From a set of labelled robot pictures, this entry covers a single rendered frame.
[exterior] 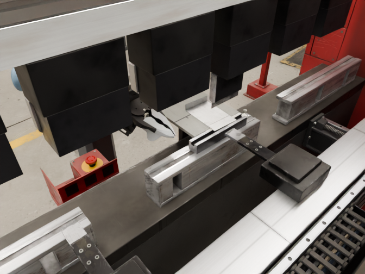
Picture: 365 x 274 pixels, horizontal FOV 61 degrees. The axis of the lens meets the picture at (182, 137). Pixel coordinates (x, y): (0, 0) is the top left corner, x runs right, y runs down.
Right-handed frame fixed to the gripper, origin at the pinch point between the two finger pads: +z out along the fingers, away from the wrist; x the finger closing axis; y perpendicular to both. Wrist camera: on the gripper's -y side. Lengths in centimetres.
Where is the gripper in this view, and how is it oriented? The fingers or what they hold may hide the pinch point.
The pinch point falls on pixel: (171, 131)
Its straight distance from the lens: 80.3
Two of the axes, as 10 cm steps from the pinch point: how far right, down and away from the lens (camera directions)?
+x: -3.3, 5.9, -7.4
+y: -4.7, 5.7, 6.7
